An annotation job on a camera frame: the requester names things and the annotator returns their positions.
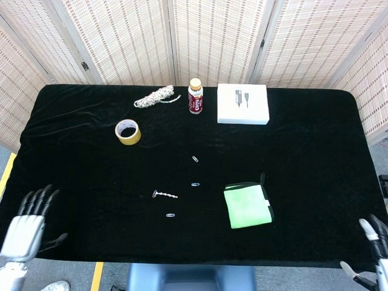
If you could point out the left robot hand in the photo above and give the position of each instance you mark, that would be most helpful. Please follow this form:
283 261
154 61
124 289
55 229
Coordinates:
22 236

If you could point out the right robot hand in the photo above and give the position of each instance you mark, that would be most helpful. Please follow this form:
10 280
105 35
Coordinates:
382 242

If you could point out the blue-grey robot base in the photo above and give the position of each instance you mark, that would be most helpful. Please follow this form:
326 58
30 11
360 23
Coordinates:
188 277

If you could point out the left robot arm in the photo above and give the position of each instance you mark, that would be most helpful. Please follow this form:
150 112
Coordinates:
13 276

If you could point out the white sneaker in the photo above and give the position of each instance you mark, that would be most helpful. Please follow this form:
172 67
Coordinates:
57 285

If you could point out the black velvet tablecloth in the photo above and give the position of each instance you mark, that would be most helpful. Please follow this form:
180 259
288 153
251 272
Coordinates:
91 218

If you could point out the yellow floor tape strip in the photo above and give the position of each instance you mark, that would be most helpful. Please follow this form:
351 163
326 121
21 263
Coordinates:
97 276

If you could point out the woven folding screen panel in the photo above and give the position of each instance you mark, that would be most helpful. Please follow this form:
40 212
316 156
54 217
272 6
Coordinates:
369 91
218 39
45 39
315 39
127 39
18 100

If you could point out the green cloth with black trim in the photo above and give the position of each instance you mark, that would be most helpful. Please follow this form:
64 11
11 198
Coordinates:
247 209

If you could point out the yellow tape roll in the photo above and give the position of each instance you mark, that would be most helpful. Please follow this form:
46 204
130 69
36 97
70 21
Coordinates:
128 140

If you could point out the metal screen hinge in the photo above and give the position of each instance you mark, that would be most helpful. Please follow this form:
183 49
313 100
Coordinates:
262 42
85 66

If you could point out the white cardboard box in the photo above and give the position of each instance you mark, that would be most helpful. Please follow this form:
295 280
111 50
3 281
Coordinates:
242 112

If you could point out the red Costa coffee bottle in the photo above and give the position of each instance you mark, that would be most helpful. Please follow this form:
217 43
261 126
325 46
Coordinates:
195 101

